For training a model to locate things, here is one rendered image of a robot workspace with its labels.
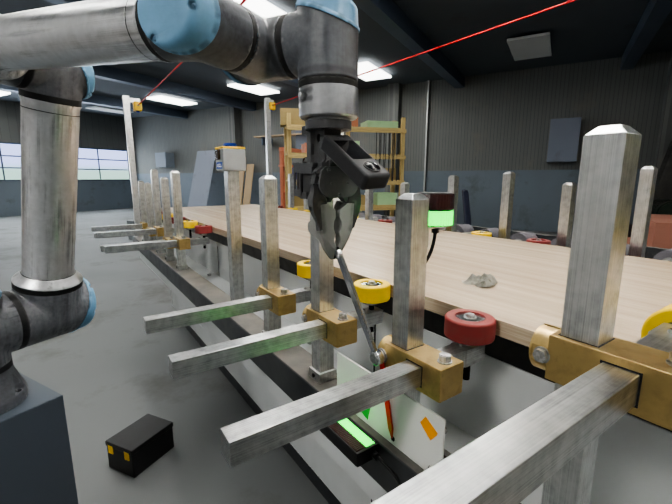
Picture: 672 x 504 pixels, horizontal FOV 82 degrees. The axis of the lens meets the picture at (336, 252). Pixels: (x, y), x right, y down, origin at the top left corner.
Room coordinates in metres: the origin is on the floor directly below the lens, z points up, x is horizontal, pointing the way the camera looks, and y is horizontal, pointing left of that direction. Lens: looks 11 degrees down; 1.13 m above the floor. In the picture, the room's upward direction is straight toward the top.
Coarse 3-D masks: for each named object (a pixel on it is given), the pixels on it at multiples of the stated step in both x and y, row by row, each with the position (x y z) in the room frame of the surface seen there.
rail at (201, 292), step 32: (160, 256) 2.11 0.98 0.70; (192, 288) 1.51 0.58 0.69; (224, 320) 1.20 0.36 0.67; (256, 320) 1.12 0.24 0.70; (288, 352) 0.90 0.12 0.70; (288, 384) 0.83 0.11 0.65; (320, 384) 0.75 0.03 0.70; (352, 416) 0.64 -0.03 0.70; (384, 448) 0.56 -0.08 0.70; (384, 480) 0.55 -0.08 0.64
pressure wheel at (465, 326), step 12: (456, 312) 0.62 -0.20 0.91; (468, 312) 0.62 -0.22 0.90; (480, 312) 0.62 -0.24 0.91; (444, 324) 0.61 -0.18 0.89; (456, 324) 0.58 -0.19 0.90; (468, 324) 0.57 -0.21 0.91; (480, 324) 0.57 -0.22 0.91; (492, 324) 0.57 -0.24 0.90; (456, 336) 0.57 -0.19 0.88; (468, 336) 0.56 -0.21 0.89; (480, 336) 0.56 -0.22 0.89; (492, 336) 0.57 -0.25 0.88; (468, 372) 0.60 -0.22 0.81
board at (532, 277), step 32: (224, 224) 1.93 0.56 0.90; (256, 224) 1.93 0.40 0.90; (288, 224) 1.93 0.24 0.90; (384, 224) 1.93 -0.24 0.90; (288, 256) 1.21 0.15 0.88; (352, 256) 1.13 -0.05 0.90; (384, 256) 1.13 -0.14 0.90; (448, 256) 1.13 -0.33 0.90; (480, 256) 1.13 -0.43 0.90; (512, 256) 1.13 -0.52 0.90; (544, 256) 1.13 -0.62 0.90; (448, 288) 0.79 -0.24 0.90; (480, 288) 0.79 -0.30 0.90; (512, 288) 0.79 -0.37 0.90; (544, 288) 0.79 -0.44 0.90; (640, 288) 0.79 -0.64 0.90; (512, 320) 0.60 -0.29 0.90; (544, 320) 0.60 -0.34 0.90; (640, 320) 0.60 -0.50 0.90
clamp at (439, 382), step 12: (384, 348) 0.59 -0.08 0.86; (396, 348) 0.56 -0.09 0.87; (420, 348) 0.56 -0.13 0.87; (432, 348) 0.56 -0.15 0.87; (396, 360) 0.56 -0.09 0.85; (408, 360) 0.54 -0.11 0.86; (420, 360) 0.52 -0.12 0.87; (432, 360) 0.52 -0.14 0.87; (456, 360) 0.52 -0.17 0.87; (432, 372) 0.50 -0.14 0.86; (444, 372) 0.49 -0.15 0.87; (456, 372) 0.51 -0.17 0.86; (432, 384) 0.50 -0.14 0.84; (444, 384) 0.49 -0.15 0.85; (456, 384) 0.51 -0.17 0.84; (432, 396) 0.50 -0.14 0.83; (444, 396) 0.49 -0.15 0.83
